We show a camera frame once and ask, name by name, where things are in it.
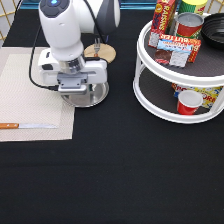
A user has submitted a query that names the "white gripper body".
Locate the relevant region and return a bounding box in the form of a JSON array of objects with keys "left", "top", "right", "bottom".
[{"left": 38, "top": 48, "right": 107, "bottom": 88}]

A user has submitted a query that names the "round silver metal plate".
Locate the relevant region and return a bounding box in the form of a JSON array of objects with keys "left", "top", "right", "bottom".
[{"left": 62, "top": 82, "right": 109, "bottom": 108}]

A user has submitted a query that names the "fork with wooden handle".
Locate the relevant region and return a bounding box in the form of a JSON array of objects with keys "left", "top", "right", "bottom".
[{"left": 94, "top": 38, "right": 101, "bottom": 57}]

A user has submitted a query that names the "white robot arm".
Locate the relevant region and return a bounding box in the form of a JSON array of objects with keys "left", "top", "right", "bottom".
[{"left": 38, "top": 0, "right": 120, "bottom": 89}]

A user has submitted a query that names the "round wooden coaster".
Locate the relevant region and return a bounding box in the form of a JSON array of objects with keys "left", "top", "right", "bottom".
[{"left": 84, "top": 43, "right": 116, "bottom": 63}]

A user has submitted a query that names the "blue and brown cookie box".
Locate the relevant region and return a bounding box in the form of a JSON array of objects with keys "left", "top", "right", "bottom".
[{"left": 154, "top": 39, "right": 192, "bottom": 68}]

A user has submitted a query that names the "beige woven placemat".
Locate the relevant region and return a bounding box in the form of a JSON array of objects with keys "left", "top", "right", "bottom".
[{"left": 0, "top": 47, "right": 74, "bottom": 142}]

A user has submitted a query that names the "red raisins box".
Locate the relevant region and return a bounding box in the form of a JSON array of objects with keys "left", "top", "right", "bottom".
[{"left": 148, "top": 0, "right": 177, "bottom": 48}]

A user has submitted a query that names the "red cup with white lid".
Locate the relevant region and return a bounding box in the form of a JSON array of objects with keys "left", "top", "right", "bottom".
[{"left": 177, "top": 90, "right": 203, "bottom": 115}]

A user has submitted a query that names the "white two-tier turntable rack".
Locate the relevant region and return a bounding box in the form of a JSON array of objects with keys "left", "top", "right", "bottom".
[{"left": 133, "top": 22, "right": 224, "bottom": 124}]

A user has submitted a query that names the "red butter box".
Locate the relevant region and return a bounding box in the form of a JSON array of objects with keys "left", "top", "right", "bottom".
[{"left": 157, "top": 34, "right": 201, "bottom": 63}]

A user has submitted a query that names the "red-labelled tin can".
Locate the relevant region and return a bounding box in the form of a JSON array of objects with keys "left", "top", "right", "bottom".
[{"left": 174, "top": 12, "right": 204, "bottom": 39}]

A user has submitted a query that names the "yellow green cylindrical canister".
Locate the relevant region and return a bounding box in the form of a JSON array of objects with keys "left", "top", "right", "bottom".
[{"left": 178, "top": 0, "right": 208, "bottom": 15}]

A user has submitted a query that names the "yellow popcorn box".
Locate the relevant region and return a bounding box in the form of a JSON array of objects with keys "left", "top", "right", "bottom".
[{"left": 172, "top": 83, "right": 223, "bottom": 109}]

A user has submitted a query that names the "black bowl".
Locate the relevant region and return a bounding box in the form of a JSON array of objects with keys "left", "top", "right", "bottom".
[{"left": 201, "top": 13, "right": 224, "bottom": 50}]

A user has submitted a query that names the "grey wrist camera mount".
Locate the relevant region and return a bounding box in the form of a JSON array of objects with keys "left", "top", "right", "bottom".
[{"left": 57, "top": 72, "right": 88, "bottom": 95}]

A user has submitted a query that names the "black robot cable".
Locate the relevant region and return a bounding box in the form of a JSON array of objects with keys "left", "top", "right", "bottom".
[{"left": 13, "top": 0, "right": 60, "bottom": 92}]

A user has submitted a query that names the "knife with wooden handle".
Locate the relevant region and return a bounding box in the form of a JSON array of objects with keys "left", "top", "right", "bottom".
[{"left": 0, "top": 123, "right": 57, "bottom": 129}]

